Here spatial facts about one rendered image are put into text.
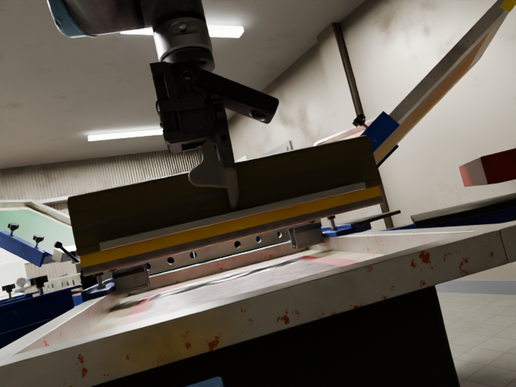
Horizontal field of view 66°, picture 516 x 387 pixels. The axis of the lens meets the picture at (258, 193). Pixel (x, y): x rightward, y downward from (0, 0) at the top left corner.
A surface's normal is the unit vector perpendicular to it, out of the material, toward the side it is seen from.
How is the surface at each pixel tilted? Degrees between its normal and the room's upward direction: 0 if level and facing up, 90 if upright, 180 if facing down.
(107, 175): 90
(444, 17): 90
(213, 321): 90
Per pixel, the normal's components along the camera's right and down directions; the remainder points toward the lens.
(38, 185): 0.46, -0.18
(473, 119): -0.86, 0.16
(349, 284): 0.17, -0.12
